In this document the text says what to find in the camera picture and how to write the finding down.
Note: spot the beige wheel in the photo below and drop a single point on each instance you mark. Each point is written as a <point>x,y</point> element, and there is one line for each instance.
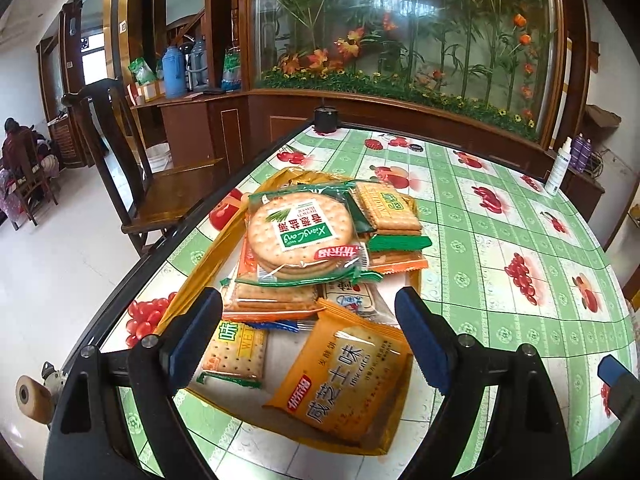
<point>35,397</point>

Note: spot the yellow orange cheese cracker packet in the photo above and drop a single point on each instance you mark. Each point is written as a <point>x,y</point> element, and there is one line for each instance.
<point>340,385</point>

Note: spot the small wooden chair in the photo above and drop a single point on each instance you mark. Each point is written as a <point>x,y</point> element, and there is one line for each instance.
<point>30,185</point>

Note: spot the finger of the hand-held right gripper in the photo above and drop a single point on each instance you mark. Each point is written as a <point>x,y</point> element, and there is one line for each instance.
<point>617,377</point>

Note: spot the green round cracker packet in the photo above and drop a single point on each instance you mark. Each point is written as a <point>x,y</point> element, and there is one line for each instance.
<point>295,237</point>

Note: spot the purple spray cans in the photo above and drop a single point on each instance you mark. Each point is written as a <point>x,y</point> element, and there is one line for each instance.
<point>580,152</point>

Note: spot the green bag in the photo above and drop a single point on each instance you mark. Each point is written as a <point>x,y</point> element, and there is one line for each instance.
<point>142,72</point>

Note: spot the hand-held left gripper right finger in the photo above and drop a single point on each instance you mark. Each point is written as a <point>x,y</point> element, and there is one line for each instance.
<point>425,340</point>

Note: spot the green label square cracker packet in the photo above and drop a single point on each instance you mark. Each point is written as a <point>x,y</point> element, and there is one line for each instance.
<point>235,355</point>

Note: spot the white spray bottle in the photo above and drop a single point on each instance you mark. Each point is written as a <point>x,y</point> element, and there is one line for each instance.
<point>557,167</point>

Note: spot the yellow cardboard box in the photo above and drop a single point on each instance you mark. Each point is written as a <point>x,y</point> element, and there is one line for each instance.
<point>210,265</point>

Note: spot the glass flower display cabinet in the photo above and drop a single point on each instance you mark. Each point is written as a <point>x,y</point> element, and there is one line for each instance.
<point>400,35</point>

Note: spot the large orange cracker packet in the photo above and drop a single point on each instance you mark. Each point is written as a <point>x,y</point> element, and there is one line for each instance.
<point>270,300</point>

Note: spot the wooden side counter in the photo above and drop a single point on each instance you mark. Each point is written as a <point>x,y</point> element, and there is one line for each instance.
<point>200,125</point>

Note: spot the blue thermos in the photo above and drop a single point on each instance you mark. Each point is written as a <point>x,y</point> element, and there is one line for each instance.
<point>173,72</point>

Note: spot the dark thermos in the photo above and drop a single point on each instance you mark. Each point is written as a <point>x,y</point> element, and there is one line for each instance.
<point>197,60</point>

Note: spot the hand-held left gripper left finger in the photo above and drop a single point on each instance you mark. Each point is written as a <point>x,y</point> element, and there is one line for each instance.
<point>192,340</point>

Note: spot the white blue edged cracker packet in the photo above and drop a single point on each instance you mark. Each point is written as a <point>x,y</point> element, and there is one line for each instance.
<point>285,327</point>

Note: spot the green edged square cracker packet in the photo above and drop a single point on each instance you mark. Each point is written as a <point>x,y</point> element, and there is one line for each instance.
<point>387,207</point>

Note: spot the dark wooden chair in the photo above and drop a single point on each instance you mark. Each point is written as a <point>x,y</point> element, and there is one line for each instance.
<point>165,195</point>

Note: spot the small black container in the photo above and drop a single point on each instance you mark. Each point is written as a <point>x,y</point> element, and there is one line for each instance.
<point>325,117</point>

